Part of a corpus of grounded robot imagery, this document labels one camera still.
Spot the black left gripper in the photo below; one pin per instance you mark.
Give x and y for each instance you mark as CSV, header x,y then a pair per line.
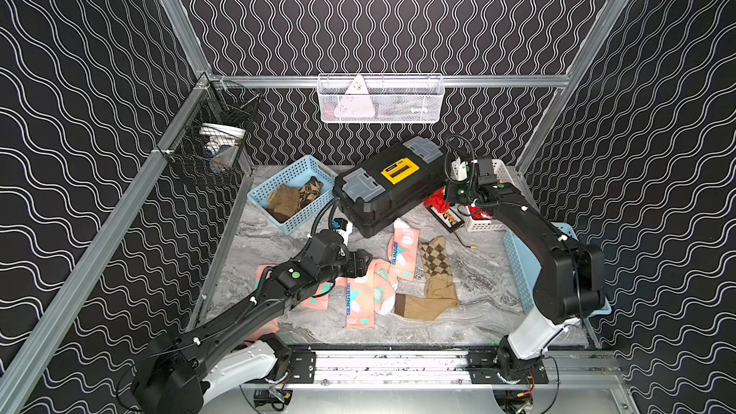
x,y
356,262

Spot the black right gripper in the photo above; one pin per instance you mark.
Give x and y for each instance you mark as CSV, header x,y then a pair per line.
x,y
449,189

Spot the pink dotted sock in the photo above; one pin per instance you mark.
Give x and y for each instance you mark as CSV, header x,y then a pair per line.
x,y
366,297

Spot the red santa sock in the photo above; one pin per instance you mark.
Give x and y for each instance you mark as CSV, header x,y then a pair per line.
x,y
437,202

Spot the pink patterned sock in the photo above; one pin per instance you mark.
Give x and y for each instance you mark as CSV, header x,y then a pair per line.
x,y
402,250

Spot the brown sock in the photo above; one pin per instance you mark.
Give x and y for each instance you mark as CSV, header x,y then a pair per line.
x,y
282,203

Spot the tan argyle sock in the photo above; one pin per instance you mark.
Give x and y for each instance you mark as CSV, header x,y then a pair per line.
x,y
309,192

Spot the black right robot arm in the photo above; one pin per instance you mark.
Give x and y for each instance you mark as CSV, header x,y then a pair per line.
x,y
571,282

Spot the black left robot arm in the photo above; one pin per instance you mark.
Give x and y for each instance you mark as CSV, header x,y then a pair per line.
x,y
171,375

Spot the white perforated plastic basket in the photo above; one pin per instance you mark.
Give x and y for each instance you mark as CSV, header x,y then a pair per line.
x,y
503,175

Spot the right light blue basket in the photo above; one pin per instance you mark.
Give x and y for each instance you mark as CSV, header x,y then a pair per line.
x,y
525,268

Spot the light blue basket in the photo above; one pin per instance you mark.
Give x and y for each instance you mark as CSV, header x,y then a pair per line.
x,y
525,268
296,175

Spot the left light blue basket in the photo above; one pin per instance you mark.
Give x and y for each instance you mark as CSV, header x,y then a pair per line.
x,y
296,175

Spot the black board yellow connectors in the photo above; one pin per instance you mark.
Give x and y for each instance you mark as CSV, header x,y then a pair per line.
x,y
449,219

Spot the tan plain sock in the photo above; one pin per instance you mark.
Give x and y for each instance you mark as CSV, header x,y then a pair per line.
x,y
440,290

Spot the pink sock left edge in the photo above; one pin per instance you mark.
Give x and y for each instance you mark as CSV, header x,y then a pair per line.
x,y
272,326

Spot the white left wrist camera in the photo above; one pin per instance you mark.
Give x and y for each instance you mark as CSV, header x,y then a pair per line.
x,y
343,227

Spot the red black cable yellow plug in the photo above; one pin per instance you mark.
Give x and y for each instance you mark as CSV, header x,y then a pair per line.
x,y
464,240

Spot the black toolbox yellow handle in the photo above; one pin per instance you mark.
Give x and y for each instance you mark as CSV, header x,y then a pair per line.
x,y
387,185

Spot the clear wall-mounted basket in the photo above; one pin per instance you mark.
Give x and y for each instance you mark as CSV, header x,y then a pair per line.
x,y
380,98

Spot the black wire wall basket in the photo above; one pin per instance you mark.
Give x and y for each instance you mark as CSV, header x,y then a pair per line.
x,y
210,150

